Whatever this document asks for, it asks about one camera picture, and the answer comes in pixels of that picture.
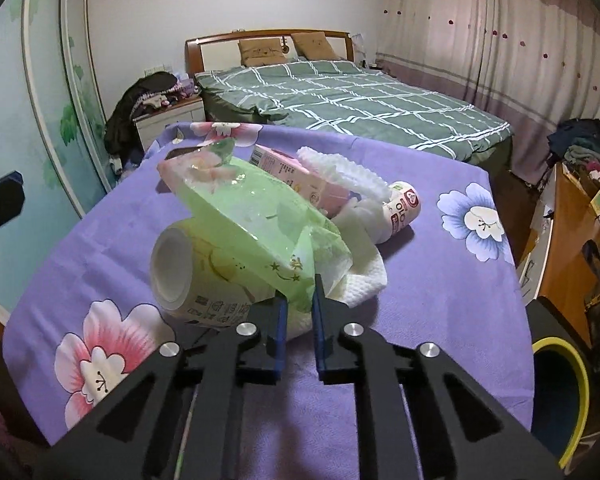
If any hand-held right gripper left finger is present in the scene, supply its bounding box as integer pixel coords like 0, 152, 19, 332
35, 296, 288, 480

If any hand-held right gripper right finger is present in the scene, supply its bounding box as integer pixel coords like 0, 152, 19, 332
312, 274, 566, 480

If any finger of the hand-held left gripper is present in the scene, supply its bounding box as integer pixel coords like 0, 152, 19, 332
0, 172, 25, 241

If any white paper towel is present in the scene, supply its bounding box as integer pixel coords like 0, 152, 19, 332
325, 200, 389, 309

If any white paper cup yellow print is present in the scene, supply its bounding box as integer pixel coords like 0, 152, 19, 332
150, 219, 312, 341

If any green plastic wrapper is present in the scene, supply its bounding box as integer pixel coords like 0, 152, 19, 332
157, 140, 353, 313

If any white plastic bottle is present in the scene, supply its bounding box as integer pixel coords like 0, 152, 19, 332
375, 181, 424, 244

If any pink carton box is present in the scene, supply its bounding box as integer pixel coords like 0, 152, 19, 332
250, 144, 352, 217

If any white foam net sleeve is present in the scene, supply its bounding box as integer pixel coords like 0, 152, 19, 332
297, 146, 388, 202

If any trash bin yellow rim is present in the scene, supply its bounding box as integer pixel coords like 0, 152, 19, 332
530, 337, 592, 469

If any wardrobe sliding doors leaf print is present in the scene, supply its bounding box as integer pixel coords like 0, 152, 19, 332
0, 0, 112, 321

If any purple floral tablecloth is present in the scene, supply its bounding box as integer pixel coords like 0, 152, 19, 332
2, 121, 536, 446

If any white nightstand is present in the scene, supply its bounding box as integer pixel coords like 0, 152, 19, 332
132, 97, 206, 153

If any bed with green checkered cover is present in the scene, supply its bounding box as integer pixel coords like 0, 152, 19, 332
194, 58, 513, 166

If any wooden desk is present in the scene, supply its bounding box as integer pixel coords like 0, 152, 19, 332
517, 160, 600, 351

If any wooden bed headboard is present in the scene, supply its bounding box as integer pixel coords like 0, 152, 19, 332
185, 29, 354, 74

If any brown pillow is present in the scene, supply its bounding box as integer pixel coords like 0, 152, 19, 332
291, 31, 341, 61
237, 37, 288, 67

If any clothes pile on desk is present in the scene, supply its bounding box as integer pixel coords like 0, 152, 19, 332
547, 119, 600, 182

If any pink striped curtain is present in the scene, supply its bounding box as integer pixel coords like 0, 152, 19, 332
375, 0, 600, 177

